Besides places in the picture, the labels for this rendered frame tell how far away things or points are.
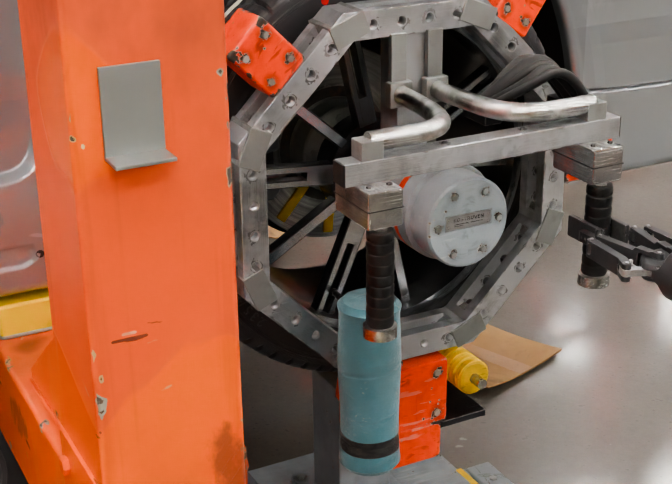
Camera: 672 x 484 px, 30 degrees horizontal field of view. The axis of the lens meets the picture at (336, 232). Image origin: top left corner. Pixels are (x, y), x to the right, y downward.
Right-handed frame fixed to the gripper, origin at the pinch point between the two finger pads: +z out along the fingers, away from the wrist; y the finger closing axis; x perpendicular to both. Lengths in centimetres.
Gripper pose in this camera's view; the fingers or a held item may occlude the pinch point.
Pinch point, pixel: (597, 229)
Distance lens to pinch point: 175.3
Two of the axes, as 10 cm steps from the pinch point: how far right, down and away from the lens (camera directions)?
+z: -4.6, -3.2, 8.3
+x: -0.1, -9.3, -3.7
